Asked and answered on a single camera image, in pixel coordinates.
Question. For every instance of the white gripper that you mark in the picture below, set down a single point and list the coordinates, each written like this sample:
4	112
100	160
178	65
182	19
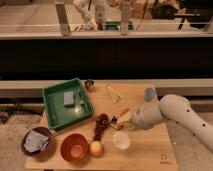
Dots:
145	117

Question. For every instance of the small red pepper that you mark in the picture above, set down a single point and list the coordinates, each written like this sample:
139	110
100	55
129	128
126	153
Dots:
124	111

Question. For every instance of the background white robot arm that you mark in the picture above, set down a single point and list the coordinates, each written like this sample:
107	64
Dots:
81	7

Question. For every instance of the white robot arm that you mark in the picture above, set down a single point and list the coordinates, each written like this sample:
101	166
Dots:
170	107

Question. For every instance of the white paper cup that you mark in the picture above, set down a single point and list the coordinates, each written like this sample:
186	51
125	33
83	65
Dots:
121	140

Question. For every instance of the blue cup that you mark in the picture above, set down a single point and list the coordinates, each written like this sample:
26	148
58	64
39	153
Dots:
149	94

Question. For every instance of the dark red grape bunch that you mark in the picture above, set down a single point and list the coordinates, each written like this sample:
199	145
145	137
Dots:
102	123

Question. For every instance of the wooden board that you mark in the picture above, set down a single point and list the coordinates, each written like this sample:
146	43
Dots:
149	150

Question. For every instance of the yellow orange fruit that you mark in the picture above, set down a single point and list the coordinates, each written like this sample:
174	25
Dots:
96	149

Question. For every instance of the small dark round object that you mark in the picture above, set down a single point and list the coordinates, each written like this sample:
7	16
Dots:
89	84

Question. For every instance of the orange bowl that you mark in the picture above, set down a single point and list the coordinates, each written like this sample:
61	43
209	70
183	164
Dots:
74	148

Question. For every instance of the grey sponge block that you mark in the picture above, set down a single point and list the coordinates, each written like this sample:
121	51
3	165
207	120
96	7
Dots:
69	98

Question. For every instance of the green plastic tray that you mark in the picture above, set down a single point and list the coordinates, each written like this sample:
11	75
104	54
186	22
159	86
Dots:
60	116

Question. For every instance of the dark purple bowl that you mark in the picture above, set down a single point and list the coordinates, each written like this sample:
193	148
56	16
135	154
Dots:
42	130

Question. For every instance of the crumpled grey cloth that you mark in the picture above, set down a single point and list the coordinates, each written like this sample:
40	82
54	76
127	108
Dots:
36	141

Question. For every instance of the black handled peeler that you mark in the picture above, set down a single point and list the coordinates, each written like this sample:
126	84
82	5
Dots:
113	123

